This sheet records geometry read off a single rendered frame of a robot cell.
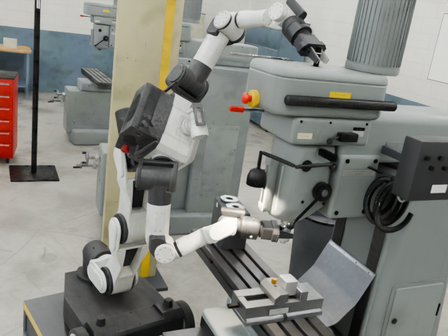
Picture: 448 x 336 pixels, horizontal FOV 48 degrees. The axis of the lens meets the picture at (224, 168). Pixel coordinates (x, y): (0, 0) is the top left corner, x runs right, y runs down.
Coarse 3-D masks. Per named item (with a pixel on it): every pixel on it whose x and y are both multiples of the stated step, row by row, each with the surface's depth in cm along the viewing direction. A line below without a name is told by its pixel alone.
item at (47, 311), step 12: (36, 300) 273; (48, 300) 274; (60, 300) 276; (24, 312) 272; (36, 312) 263; (48, 312) 264; (60, 312) 266; (24, 324) 273; (36, 324) 254; (48, 324) 255; (60, 324) 256
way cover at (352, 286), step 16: (320, 256) 230; (336, 256) 223; (352, 256) 216; (320, 272) 226; (336, 272) 219; (352, 272) 213; (368, 272) 206; (320, 288) 220; (336, 288) 215; (352, 288) 209; (336, 304) 210; (352, 304) 205; (336, 320) 204
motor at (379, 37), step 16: (368, 0) 175; (384, 0) 172; (400, 0) 172; (416, 0) 176; (368, 16) 176; (384, 16) 173; (400, 16) 174; (352, 32) 185; (368, 32) 177; (384, 32) 175; (400, 32) 176; (352, 48) 183; (368, 48) 178; (384, 48) 176; (400, 48) 179; (352, 64) 183; (368, 64) 179; (384, 64) 178; (400, 64) 183
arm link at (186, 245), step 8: (200, 232) 193; (168, 240) 192; (176, 240) 194; (184, 240) 192; (192, 240) 192; (200, 240) 192; (176, 248) 192; (184, 248) 191; (192, 248) 192; (176, 256) 192; (184, 256) 194
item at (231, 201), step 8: (216, 200) 252; (224, 200) 248; (232, 200) 249; (216, 208) 252; (240, 208) 241; (216, 216) 251; (248, 216) 239; (224, 240) 239; (232, 240) 241; (240, 240) 242; (224, 248) 241; (232, 248) 242; (240, 248) 243
